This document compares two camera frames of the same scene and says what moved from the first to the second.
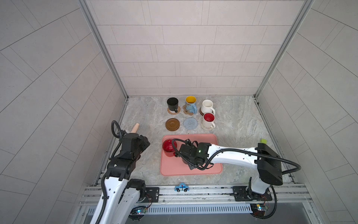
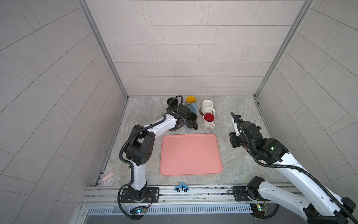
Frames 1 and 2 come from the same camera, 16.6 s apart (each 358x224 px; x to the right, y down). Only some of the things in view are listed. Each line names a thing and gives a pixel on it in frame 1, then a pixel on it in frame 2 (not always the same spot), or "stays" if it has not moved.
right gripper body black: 192,164 -> 236,141
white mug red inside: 208,120 stays
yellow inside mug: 190,104 stays
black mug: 173,103 stays
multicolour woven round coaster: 204,128 stays
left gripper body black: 141,144 -> 180,125
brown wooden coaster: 200,112 stays
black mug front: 185,161 -> 191,122
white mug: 206,107 stays
